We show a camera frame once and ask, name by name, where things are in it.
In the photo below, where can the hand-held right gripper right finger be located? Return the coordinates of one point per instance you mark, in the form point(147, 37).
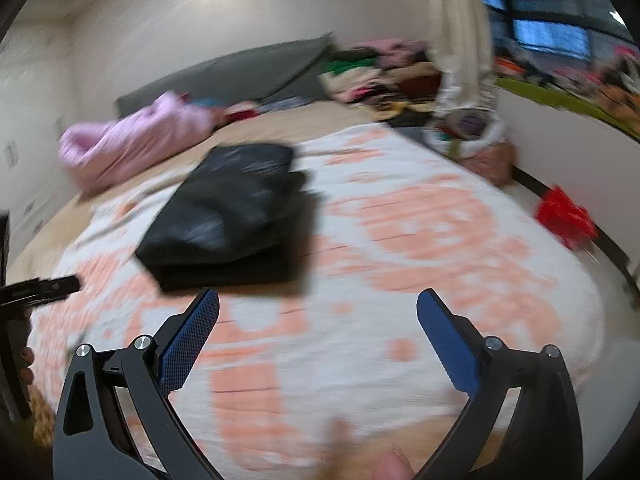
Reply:
point(447, 340)

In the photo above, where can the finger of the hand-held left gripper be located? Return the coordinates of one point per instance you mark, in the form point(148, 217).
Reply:
point(45, 290)
point(4, 245)

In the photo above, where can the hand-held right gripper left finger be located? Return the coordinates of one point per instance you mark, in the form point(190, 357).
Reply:
point(192, 330)

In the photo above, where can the black leather jacket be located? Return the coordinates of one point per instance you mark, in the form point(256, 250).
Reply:
point(225, 210)

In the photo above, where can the white bag of clothes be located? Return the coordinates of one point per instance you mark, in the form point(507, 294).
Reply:
point(465, 130)

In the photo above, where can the row of colourful clothes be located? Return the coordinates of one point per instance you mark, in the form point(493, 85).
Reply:
point(245, 110)

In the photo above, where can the pile of folded clothes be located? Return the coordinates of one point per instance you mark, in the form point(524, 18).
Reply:
point(380, 72)

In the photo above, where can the person's left hand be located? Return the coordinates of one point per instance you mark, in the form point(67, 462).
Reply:
point(26, 365)

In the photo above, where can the person's right hand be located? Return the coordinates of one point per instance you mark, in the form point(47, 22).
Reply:
point(395, 467)

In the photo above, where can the white blanket with orange print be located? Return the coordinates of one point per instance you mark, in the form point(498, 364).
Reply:
point(425, 260)

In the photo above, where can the pink quilted duvet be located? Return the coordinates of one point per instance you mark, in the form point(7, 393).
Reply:
point(130, 135)

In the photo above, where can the red plastic bag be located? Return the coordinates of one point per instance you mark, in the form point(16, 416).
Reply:
point(565, 215)

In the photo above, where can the pink patterned bag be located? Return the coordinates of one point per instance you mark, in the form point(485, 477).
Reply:
point(487, 162)

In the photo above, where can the tan fleece bed cover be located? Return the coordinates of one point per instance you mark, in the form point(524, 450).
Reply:
point(310, 115)

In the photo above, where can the grey headboard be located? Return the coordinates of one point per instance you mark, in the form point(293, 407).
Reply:
point(240, 72)

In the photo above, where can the green sill cloth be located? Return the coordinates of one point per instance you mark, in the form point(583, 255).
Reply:
point(550, 92)

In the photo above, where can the colourful clutter row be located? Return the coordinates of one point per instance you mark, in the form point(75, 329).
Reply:
point(600, 77)

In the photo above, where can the cream satin curtain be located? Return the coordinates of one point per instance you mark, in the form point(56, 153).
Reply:
point(460, 35)

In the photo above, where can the window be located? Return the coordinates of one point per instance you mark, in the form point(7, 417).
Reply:
point(550, 35)

